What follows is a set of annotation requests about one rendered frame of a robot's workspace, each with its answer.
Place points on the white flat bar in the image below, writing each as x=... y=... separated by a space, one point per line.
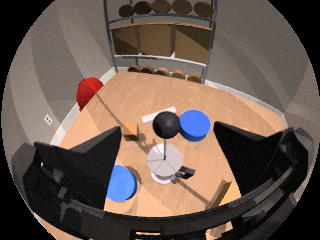
x=151 y=117

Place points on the glass french press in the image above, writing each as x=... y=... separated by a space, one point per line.
x=165 y=160

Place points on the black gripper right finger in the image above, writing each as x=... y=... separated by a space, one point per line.
x=247 y=153

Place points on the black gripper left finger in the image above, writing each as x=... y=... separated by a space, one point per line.
x=88 y=166

